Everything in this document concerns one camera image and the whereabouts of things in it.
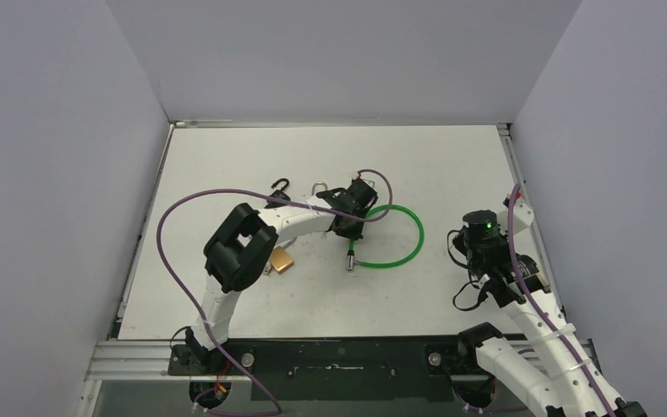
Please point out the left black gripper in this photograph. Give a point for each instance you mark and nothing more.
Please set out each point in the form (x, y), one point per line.
(352, 234)

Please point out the green cable lock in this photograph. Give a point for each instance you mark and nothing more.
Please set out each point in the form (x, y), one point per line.
(391, 245)

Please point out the brass padlock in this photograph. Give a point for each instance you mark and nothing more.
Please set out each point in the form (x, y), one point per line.
(319, 190)
(280, 260)

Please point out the black padlock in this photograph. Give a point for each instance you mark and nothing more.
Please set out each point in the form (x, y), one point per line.
(279, 196)

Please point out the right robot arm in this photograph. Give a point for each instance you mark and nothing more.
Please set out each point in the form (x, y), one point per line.
(567, 381)

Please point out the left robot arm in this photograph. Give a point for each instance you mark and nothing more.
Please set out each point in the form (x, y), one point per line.
(239, 250)

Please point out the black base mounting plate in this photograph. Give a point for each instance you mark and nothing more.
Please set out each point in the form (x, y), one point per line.
(433, 368)

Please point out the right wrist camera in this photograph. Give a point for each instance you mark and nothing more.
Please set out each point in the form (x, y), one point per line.
(523, 215)

